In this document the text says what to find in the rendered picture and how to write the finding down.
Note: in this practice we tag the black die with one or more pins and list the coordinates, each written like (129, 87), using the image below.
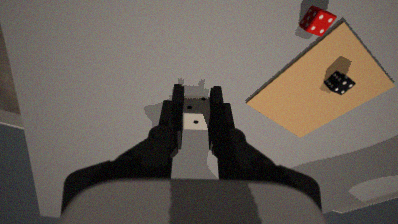
(339, 83)

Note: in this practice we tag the white die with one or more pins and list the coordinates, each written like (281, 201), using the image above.
(196, 112)

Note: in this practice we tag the tan mat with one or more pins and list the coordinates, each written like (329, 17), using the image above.
(297, 98)

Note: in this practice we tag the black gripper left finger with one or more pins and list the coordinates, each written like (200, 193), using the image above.
(147, 159)

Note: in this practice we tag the red die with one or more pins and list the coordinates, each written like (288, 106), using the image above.
(317, 21)

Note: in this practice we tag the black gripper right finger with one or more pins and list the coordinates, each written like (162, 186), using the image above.
(244, 162)

